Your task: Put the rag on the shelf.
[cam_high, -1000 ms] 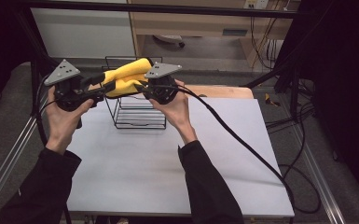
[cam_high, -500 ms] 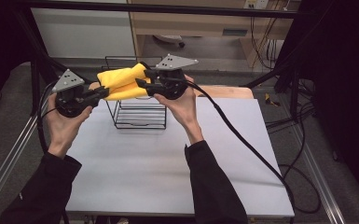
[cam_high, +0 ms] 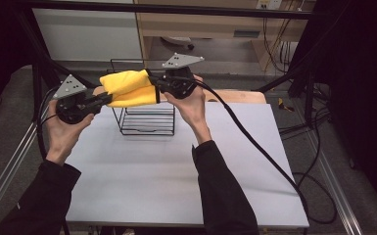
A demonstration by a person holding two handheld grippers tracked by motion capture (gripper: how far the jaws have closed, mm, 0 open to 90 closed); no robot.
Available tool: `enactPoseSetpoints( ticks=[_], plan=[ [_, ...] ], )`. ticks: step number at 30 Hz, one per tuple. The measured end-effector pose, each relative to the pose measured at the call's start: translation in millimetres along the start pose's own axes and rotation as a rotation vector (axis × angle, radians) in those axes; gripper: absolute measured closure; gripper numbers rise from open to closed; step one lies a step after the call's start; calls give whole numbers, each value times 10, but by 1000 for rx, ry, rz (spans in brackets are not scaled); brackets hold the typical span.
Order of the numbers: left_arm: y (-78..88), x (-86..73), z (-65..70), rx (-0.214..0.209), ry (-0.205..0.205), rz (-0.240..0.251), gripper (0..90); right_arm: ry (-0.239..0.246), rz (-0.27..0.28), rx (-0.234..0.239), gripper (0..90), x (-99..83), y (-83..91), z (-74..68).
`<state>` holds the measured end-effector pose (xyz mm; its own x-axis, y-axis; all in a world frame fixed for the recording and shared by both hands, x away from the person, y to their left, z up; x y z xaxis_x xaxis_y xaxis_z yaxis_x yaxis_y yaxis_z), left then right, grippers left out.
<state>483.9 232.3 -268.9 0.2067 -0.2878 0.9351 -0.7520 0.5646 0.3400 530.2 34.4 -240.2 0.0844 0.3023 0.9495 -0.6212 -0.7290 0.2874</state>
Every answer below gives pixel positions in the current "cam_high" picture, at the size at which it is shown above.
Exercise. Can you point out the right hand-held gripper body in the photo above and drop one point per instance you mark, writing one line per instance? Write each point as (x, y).
(181, 81)

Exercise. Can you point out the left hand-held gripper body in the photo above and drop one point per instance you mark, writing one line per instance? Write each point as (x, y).
(70, 89)

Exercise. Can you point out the yellow cloth with black trim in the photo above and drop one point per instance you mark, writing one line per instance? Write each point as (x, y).
(129, 88)

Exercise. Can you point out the person's right hand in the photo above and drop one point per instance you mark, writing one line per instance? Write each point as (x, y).
(196, 111)

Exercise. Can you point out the person's left hand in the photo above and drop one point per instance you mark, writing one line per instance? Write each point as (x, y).
(62, 137)

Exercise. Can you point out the office chair wheel base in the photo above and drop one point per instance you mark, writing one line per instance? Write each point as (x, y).
(178, 40)

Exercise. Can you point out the white cabinet panel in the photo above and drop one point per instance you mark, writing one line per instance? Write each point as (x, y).
(84, 36)

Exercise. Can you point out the wooden table board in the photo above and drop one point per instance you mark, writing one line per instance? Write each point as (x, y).
(238, 96)

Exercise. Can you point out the light wooden desk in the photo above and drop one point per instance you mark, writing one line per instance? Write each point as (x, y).
(215, 24)

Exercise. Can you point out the white table cover sheet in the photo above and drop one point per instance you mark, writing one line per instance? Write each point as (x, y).
(143, 176)

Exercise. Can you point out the black metal frame struts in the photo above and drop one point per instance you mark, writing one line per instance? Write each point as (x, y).
(303, 81)
(39, 65)

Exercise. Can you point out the black horizontal frame bar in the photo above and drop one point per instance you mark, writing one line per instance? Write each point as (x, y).
(176, 9)

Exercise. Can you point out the aluminium floor rail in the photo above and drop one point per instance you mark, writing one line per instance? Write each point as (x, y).
(336, 182)
(9, 163)

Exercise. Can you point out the white wall socket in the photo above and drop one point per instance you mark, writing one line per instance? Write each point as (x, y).
(269, 4)

